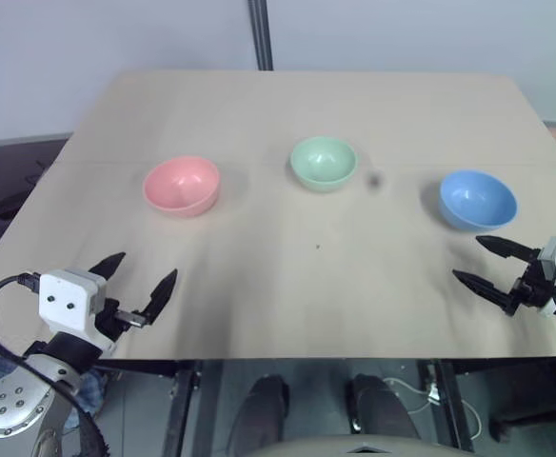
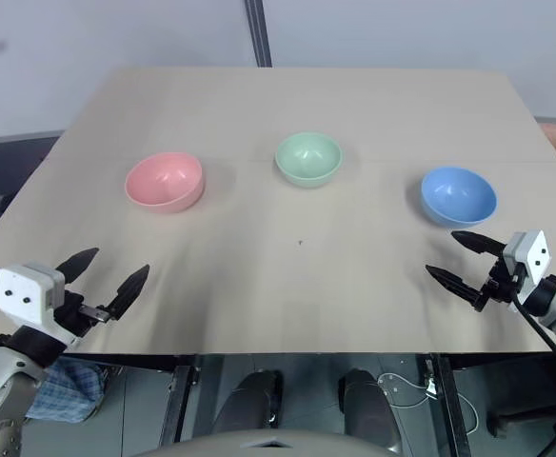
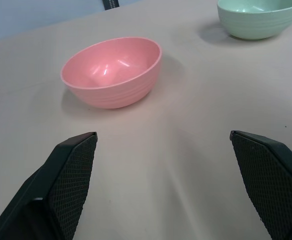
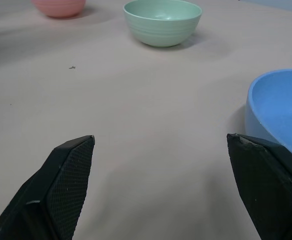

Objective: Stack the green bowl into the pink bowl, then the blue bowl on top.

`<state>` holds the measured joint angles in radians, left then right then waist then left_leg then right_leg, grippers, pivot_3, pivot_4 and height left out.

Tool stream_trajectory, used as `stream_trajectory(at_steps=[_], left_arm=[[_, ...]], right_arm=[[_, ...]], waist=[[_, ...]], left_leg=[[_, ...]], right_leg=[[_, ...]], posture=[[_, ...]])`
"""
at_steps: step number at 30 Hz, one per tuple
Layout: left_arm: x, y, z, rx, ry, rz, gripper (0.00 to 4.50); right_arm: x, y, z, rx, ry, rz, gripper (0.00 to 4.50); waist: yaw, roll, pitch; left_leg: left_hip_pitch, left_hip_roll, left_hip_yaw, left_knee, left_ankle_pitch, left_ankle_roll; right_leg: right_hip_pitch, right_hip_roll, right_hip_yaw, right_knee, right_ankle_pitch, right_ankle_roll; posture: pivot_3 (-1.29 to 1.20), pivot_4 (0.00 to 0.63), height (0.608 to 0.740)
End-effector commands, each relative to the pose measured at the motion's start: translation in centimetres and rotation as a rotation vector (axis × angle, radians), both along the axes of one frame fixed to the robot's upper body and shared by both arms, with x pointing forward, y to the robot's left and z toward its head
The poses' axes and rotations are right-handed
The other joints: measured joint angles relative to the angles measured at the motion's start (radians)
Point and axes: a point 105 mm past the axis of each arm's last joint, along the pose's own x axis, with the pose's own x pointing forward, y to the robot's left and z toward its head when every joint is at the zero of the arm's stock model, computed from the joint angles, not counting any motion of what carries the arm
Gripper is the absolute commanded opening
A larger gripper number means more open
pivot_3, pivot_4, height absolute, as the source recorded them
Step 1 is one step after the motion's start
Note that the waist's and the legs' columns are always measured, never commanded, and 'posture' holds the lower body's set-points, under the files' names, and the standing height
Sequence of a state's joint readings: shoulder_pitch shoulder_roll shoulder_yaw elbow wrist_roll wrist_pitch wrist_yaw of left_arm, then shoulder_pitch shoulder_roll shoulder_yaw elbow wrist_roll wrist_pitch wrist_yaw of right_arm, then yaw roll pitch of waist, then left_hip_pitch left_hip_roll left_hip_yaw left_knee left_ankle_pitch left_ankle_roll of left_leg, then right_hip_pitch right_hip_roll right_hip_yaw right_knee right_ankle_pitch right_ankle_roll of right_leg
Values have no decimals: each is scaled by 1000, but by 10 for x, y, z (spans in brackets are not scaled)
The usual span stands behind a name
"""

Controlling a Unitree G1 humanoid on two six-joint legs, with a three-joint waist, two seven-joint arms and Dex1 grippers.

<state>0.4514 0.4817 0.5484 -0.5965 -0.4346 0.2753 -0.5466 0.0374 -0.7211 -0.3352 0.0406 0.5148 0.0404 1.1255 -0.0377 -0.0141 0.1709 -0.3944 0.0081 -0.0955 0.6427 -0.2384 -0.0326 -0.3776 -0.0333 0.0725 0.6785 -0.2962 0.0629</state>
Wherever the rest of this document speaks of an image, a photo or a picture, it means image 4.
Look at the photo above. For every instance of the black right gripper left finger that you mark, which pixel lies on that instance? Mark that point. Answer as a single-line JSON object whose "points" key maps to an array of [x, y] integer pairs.
{"points": [[48, 190]]}

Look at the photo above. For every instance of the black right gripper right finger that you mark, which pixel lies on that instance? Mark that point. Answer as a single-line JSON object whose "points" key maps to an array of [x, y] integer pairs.
{"points": [[266, 185]]}

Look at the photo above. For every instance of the blue bowl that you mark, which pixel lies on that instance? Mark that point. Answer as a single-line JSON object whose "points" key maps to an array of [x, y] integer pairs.
{"points": [[281, 110]]}

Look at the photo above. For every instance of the pink bowl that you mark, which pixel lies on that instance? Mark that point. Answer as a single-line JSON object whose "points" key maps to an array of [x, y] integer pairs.
{"points": [[59, 7]]}

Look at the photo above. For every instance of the green bowl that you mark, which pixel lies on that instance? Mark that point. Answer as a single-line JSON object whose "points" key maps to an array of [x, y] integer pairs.
{"points": [[161, 27]]}

